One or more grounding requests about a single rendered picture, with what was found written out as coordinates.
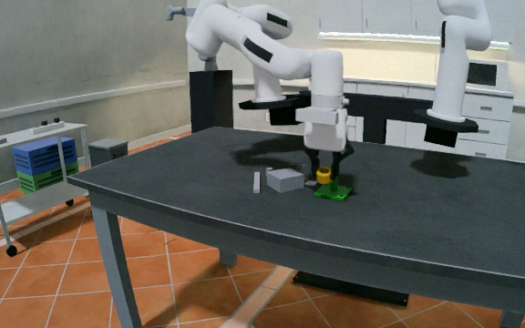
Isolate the yellow round nut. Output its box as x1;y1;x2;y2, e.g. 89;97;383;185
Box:
316;167;332;184

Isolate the green flat base plate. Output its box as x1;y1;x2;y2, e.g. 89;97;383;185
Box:
314;176;352;201

